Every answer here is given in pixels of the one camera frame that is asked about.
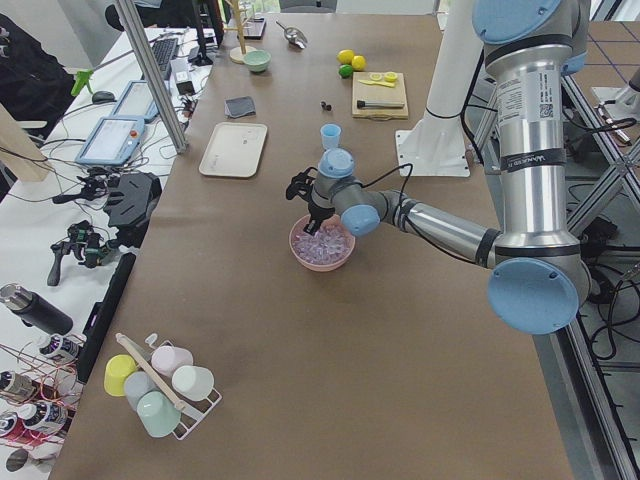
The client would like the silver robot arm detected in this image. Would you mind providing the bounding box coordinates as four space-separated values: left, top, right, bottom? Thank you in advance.
286 1 590 335

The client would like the light blue plastic cup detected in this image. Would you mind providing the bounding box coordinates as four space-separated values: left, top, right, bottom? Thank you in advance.
320 123 342 150

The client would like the wooden glass holder stand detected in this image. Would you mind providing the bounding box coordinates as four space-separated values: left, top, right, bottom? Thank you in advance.
225 0 255 64

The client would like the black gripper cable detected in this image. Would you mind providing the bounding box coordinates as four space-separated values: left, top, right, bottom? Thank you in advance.
362 162 414 191

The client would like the green lime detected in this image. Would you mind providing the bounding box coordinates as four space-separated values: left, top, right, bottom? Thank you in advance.
338 65 353 79

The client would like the cream rabbit tray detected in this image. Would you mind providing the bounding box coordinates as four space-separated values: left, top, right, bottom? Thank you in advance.
199 122 268 178

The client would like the black thermos bottle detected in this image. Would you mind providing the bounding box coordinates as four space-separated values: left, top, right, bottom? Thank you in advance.
1 283 73 335

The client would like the yellow cup on rack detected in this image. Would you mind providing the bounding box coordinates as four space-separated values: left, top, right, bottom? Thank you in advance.
103 354 138 397

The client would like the steel muddler black tip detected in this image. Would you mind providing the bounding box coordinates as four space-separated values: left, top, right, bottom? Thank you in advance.
356 100 405 109

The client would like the bamboo cutting board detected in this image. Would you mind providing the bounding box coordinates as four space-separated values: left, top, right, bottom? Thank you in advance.
352 72 409 120

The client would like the pink bowl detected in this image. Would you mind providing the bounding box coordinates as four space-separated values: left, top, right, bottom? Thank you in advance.
289 214 356 272

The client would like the grey folded cloth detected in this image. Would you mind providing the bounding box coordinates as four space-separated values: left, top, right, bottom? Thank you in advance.
224 96 256 119

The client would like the white cup on rack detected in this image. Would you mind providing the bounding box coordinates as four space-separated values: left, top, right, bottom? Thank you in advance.
171 365 215 401

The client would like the mint green bowl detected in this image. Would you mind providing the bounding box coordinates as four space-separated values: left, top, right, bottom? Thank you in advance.
243 50 271 73

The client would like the lemon half upper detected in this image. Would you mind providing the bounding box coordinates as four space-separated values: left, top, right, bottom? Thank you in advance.
384 72 398 83

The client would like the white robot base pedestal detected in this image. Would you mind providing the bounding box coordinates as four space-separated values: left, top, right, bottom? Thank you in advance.
396 0 483 177

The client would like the teach pendant far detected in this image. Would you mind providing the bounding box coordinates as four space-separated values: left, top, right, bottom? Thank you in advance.
111 80 159 123

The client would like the white cup rack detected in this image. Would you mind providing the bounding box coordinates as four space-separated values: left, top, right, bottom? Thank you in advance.
115 333 223 441

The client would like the yellow plastic knife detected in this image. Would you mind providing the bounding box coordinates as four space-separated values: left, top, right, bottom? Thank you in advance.
357 79 396 88

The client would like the yellow lemon near board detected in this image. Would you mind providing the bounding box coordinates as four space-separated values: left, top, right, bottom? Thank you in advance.
351 55 367 71

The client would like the teach pendant near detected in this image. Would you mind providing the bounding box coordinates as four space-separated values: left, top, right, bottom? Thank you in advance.
75 115 146 166

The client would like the yellow lemon outer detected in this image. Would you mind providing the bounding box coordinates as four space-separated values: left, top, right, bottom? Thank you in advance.
336 49 355 65

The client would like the pink cup on rack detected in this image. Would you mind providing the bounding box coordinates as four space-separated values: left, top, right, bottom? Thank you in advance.
151 345 194 377

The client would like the grey cup on rack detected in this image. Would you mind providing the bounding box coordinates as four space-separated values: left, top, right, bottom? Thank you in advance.
124 370 156 411

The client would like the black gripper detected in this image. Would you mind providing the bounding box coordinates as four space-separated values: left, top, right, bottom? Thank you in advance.
303 192 334 236

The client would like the teach pendant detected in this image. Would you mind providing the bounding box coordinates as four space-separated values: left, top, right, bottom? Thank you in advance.
111 80 159 123
75 115 146 166

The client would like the mint cup on rack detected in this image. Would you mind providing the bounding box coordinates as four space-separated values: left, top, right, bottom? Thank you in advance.
136 391 181 438

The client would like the pile of clear ice cubes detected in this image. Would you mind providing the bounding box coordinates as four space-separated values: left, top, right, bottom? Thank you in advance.
292 224 352 265

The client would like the aluminium frame post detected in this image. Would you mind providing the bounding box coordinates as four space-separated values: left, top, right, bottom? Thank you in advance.
115 0 187 154

